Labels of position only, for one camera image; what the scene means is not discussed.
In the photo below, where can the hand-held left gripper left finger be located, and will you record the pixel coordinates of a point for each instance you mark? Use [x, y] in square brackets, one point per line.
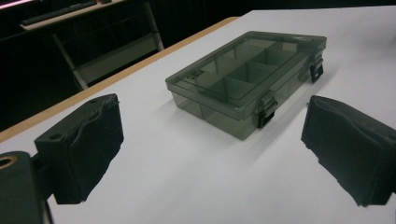
[84, 146]

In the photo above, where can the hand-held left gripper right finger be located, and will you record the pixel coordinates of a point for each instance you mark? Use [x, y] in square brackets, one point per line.
[351, 149]

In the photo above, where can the smoky grey plastic compartment box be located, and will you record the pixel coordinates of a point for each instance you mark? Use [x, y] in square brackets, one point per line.
[236, 77]

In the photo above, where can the wooden table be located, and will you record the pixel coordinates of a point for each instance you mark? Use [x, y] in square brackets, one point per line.
[93, 88]

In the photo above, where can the white table cover board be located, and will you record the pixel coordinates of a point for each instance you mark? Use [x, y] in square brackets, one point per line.
[186, 180]

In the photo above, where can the black keyboard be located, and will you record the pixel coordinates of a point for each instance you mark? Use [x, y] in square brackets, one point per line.
[56, 13]

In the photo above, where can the white metal desk frame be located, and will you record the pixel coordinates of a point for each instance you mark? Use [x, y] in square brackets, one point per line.
[118, 57]

